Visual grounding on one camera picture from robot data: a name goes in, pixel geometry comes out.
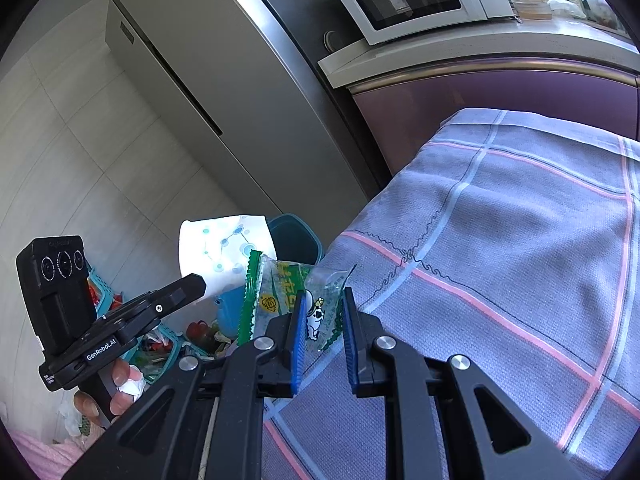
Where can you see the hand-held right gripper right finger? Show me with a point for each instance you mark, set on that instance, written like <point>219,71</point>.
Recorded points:
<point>350,345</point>

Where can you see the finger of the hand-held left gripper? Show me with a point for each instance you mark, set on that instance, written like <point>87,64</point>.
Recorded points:
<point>175,295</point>

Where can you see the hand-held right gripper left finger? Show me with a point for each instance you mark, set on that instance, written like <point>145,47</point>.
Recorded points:
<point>299,350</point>

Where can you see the green clear snack wrapper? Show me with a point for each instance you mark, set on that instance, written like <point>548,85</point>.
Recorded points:
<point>280,290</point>

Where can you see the dotted white paper cup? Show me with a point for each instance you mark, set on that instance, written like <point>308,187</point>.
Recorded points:
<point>220,245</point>

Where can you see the teal trash bin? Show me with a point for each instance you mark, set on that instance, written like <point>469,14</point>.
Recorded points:
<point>295,240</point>

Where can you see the person's left hand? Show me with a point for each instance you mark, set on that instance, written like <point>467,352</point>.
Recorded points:
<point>120,375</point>

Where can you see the teal plastic basket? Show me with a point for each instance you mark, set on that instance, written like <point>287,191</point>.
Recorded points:
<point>107,292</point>

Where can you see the plaid purple tablecloth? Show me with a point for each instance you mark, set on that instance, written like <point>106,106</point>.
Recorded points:
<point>475,285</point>

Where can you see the pink clothing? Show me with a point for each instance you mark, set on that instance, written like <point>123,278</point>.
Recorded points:
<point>40,455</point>

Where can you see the silver refrigerator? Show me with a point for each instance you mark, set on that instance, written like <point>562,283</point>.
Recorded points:
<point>225,85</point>

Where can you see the purple kitchen counter cabinet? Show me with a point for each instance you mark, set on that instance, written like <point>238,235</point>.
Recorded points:
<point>450,95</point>

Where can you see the white microwave oven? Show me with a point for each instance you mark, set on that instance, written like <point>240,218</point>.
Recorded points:
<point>400,0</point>

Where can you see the clear plastic food container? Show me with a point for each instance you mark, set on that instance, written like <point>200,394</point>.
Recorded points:
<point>531,2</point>

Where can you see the clear plastic bag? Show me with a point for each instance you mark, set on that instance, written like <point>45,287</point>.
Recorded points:
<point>565,7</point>

